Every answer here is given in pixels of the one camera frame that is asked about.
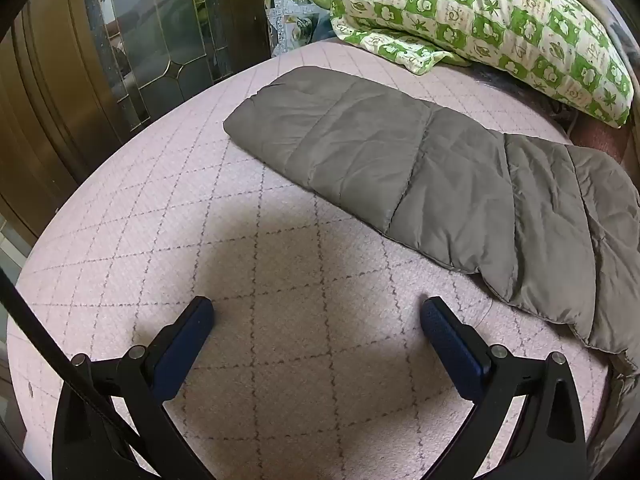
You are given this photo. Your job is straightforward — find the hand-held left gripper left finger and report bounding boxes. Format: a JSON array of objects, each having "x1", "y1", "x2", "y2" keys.
[{"x1": 51, "y1": 296, "x2": 216, "y2": 480}]

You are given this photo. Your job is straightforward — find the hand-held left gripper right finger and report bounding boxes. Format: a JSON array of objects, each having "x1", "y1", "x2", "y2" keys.
[{"x1": 419, "y1": 296, "x2": 588, "y2": 480}]

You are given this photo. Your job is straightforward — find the grey puffer jacket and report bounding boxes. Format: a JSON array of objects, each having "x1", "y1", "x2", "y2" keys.
[{"x1": 222, "y1": 66, "x2": 640, "y2": 381}]

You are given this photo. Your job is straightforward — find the wooden door with stained glass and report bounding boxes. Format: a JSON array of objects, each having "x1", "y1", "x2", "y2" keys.
[{"x1": 0, "y1": 0, "x2": 273, "y2": 241}]

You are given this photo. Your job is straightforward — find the green patterned pillow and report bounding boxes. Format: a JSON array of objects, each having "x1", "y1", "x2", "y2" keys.
[{"x1": 330, "y1": 0, "x2": 632, "y2": 128}]

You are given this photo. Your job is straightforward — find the printed plastic bag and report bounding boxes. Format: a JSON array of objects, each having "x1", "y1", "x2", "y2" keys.
[{"x1": 260, "y1": 0, "x2": 336, "y2": 56}]

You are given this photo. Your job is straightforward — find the black cable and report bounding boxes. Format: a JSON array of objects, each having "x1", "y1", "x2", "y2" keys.
[{"x1": 0, "y1": 265, "x2": 151, "y2": 461}]

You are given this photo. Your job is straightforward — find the maroon sofa frame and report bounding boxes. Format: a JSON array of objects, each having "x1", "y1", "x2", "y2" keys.
[{"x1": 570, "y1": 110, "x2": 640, "y2": 166}]

